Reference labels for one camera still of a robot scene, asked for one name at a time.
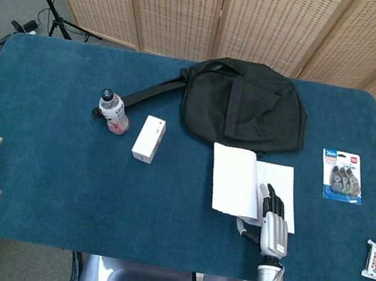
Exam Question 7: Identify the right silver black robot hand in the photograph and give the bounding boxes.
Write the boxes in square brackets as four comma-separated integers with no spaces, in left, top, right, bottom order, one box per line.
[231,179,299,262]

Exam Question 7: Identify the white lined paper notebook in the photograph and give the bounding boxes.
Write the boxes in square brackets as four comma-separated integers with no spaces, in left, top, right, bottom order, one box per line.
[201,142,308,235]

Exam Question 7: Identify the black fabric shoulder bag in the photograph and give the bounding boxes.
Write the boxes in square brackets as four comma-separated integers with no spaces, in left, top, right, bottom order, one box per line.
[88,36,317,164]

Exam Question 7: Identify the blue correction tape blister pack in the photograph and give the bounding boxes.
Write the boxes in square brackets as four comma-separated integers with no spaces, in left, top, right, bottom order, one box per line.
[314,147,370,206]

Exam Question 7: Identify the blue felt table mat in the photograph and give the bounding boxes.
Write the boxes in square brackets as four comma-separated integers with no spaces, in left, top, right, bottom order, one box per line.
[0,28,376,281]

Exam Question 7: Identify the white cardboard product box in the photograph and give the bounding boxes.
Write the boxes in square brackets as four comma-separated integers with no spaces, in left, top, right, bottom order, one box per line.
[129,112,169,167]

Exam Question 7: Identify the clear drink bottle black cap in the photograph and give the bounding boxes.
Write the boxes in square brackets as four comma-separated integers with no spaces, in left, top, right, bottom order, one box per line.
[93,87,135,137]

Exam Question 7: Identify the black white power adapter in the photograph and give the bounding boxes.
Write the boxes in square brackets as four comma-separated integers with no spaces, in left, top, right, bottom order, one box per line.
[10,16,41,37]

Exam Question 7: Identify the woven rattan folding screen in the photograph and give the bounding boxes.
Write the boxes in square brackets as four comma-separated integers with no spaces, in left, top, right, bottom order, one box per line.
[0,0,376,281]

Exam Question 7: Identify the blue cable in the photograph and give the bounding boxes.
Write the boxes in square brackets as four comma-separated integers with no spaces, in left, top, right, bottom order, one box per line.
[68,250,86,281]

